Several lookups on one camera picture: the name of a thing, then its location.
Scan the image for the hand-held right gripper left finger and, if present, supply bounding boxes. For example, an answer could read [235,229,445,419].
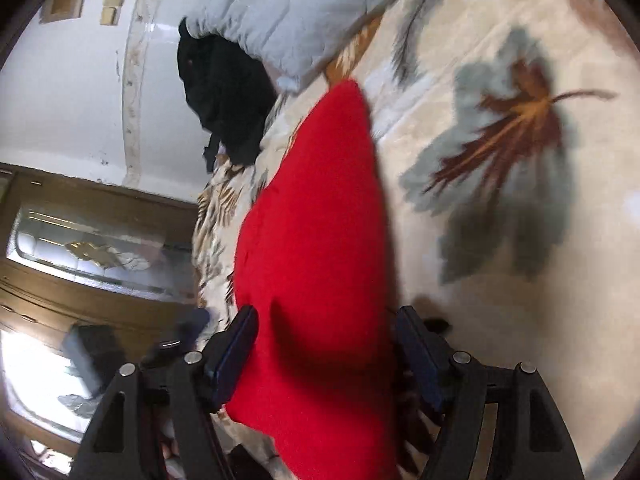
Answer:
[70,304,260,480]

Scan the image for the wooden cabinet with glass door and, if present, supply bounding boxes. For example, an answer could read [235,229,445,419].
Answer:
[0,162,211,476]

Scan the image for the grey quilted pillow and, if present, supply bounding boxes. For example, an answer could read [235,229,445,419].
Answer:
[187,0,436,93]

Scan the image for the leaf print blanket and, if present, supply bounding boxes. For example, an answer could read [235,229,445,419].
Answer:
[192,0,640,480]

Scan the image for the red and blue sweater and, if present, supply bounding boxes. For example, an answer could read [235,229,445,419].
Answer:
[225,79,406,480]

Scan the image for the black clothes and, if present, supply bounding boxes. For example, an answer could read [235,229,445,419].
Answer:
[176,17,278,173]

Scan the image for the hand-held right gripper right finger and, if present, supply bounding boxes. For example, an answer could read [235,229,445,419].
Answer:
[395,305,586,480]

